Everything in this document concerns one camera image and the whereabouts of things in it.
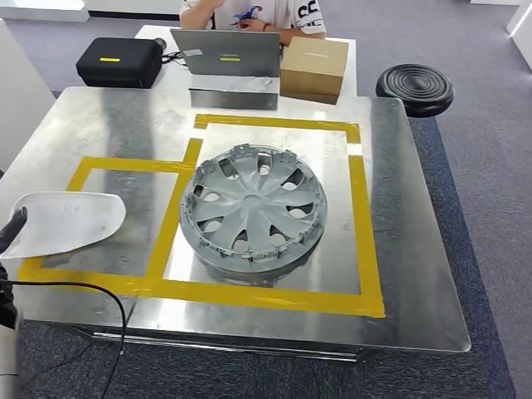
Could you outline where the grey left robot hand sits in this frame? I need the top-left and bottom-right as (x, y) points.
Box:
(0, 206), (29, 255)

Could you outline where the white curved panel part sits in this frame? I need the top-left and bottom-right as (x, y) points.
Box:
(0, 190), (128, 260)

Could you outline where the steel workbench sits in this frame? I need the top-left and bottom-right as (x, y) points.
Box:
(0, 85), (472, 363)

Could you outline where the white panel cabinet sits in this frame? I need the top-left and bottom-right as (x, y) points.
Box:
(0, 19), (57, 173)

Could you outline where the black zip case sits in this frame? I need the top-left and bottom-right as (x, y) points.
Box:
(75, 37), (164, 90)

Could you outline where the white low platform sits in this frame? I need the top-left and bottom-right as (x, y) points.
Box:
(0, 0), (91, 23)

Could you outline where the white desk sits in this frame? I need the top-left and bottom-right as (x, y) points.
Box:
(135, 24), (358, 101)

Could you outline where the grey wheel hubcap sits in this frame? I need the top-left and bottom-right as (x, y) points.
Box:
(180, 143), (328, 279)

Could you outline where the grey laptop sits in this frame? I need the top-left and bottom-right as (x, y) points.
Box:
(170, 28), (281, 78)

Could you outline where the person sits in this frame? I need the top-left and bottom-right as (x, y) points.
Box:
(180, 0), (327, 47)

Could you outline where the brown cardboard box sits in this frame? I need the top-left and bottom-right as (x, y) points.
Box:
(280, 36), (350, 106)

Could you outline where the black round stool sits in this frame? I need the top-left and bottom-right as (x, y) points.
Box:
(375, 63), (455, 118)

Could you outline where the white block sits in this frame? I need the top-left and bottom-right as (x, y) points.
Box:
(506, 0), (532, 71)

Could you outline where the black case cable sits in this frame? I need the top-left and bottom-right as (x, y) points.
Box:
(155, 37), (188, 67)

